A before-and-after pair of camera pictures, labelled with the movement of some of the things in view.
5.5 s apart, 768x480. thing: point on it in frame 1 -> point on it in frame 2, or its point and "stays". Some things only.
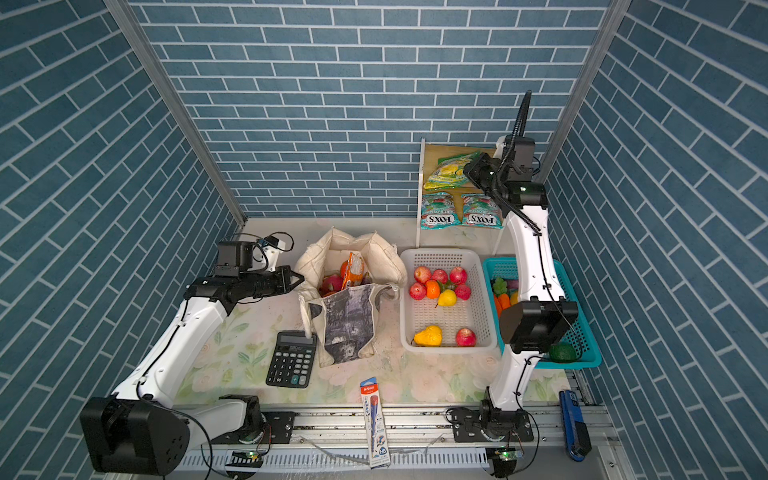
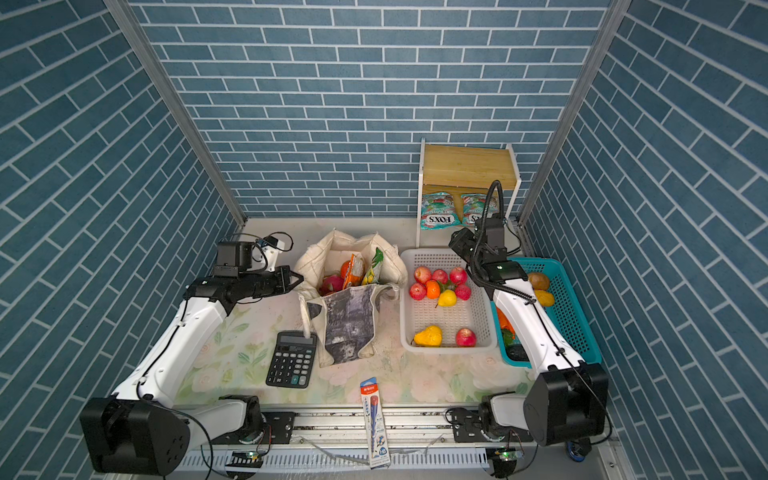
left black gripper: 283,284 stays
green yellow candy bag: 449,173 -> 372,275
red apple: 465,337 stays
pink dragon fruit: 330,284 stays
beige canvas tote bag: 344,323 stays
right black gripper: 476,167 -> 459,242
